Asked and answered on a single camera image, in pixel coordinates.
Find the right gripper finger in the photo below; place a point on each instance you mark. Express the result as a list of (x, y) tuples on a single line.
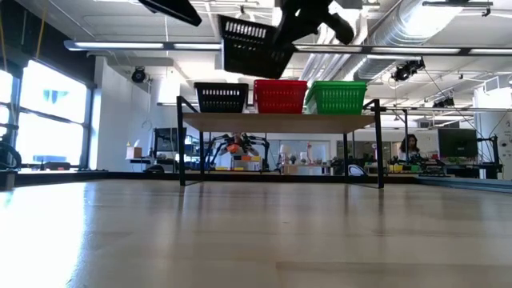
[(286, 36)]

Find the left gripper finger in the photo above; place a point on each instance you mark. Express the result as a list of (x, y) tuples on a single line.
[(176, 10)]

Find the red slotted plastic basket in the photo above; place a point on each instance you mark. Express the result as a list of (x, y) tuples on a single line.
[(280, 81), (280, 85), (280, 103)]

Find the black background robot arm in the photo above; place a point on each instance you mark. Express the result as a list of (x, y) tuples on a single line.
[(219, 141), (260, 141)]

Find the small black monitor on arm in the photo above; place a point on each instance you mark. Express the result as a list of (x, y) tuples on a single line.
[(166, 140)]

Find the wooden shelf with black legs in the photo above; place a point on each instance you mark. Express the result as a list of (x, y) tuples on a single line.
[(280, 123)]

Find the white ceiling pipes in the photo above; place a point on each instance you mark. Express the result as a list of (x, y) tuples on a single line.
[(332, 60)]

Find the black bar with light strips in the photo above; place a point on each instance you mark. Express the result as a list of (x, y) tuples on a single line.
[(120, 45)]

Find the person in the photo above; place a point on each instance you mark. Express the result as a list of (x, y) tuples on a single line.
[(239, 138), (409, 144)]

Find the cardboard box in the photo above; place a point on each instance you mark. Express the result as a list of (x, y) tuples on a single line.
[(134, 153)]

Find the black ceiling track light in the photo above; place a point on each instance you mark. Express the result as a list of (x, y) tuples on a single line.
[(456, 3)]

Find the white rounded device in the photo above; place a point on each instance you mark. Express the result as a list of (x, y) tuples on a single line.
[(354, 171)]

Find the black ceiling spotlight cluster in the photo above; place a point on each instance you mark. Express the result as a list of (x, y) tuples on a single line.
[(444, 102)]

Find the large black monitor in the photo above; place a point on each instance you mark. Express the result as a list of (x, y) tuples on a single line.
[(457, 142)]

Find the black equipment stand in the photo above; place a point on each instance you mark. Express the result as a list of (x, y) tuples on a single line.
[(496, 154)]

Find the silver ventilation duct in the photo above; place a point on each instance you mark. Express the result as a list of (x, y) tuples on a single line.
[(400, 24)]

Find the black ceiling camera mount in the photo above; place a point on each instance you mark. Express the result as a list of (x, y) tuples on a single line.
[(406, 71)]

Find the large window with black frame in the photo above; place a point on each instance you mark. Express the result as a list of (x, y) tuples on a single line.
[(52, 120)]

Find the black aluminium table frame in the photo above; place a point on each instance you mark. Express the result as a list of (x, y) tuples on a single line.
[(100, 177)]

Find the white wall vent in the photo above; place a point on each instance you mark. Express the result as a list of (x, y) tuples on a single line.
[(496, 84)]

